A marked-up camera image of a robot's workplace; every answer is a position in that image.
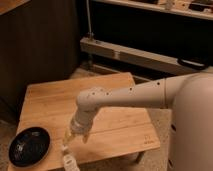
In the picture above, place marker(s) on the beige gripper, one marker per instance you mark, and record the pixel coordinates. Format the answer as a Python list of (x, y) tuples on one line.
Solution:
[(77, 128)]

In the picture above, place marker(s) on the small clear plastic bottle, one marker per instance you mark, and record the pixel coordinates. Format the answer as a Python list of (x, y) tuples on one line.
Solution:
[(69, 161)]

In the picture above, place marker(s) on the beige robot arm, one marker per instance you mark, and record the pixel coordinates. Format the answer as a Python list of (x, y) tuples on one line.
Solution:
[(190, 97)]

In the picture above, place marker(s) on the wooden table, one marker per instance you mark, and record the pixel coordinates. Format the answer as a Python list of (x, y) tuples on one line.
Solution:
[(116, 131)]

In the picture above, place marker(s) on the grey metal beam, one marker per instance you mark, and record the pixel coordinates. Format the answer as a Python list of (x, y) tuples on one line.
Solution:
[(134, 56)]

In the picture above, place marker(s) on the metal pole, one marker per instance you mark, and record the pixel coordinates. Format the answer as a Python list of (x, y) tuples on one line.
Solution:
[(90, 32)]

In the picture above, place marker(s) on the wooden shelf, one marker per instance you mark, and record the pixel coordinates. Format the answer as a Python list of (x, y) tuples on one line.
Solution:
[(157, 8)]

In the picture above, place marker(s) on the black handle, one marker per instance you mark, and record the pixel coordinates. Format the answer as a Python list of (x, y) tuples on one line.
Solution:
[(193, 65)]

